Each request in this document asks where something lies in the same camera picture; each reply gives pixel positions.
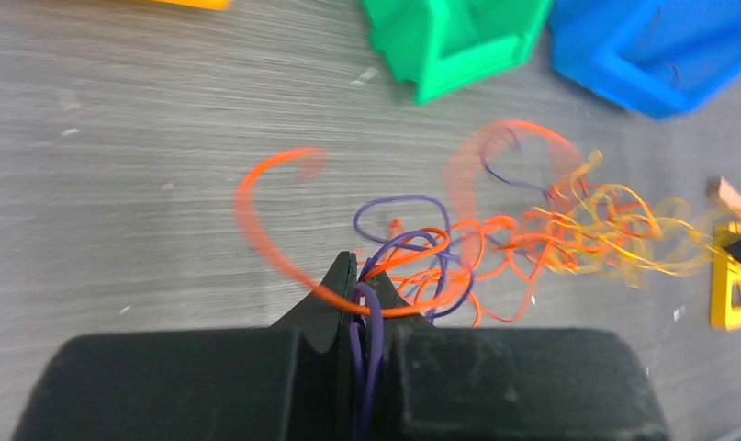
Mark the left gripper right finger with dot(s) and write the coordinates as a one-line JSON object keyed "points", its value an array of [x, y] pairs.
{"points": [[446, 383]]}

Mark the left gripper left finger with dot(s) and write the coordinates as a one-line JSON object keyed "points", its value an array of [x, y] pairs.
{"points": [[287, 381]]}

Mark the yellow triangle block right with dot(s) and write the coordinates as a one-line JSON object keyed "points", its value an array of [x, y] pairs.
{"points": [[725, 311]]}

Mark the wooden block right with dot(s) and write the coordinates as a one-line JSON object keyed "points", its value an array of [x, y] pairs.
{"points": [[724, 195]]}

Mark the blue plastic bin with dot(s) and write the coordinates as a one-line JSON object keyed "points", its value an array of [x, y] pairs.
{"points": [[658, 58]]}

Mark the green plastic bin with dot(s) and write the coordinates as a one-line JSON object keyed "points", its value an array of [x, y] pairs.
{"points": [[441, 46]]}

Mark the orange plastic bin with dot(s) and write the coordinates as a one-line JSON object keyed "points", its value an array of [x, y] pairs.
{"points": [[217, 5]]}

